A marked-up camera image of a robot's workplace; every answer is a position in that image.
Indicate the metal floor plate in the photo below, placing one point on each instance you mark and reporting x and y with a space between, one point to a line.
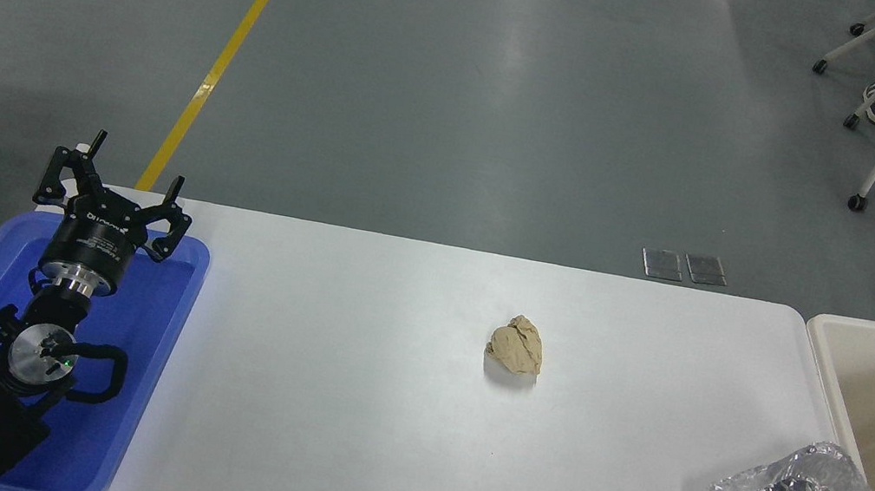
662 264
705 269

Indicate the blue plastic tray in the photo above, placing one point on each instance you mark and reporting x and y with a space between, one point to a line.
142 339

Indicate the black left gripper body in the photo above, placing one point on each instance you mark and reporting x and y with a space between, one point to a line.
91 243

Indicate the white chair base leg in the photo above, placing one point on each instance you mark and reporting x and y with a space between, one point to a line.
866 34

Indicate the crumpled tan paper ball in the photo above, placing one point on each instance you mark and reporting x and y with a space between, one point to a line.
516 346

